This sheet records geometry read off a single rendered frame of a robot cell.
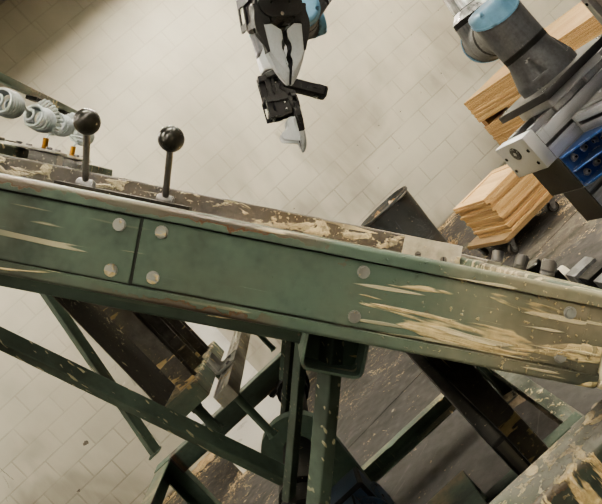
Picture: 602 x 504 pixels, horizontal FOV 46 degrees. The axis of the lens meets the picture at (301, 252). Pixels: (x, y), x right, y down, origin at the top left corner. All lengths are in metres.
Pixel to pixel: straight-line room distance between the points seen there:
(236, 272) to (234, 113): 6.09
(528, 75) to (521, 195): 2.97
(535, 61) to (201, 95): 5.37
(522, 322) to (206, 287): 0.36
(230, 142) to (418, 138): 1.87
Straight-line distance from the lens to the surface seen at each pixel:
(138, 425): 3.12
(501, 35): 1.75
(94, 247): 0.82
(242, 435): 5.32
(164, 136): 1.01
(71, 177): 1.52
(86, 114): 1.04
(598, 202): 1.73
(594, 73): 1.80
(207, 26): 7.11
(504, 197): 4.63
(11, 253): 0.85
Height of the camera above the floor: 1.25
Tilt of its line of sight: 4 degrees down
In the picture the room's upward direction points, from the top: 43 degrees counter-clockwise
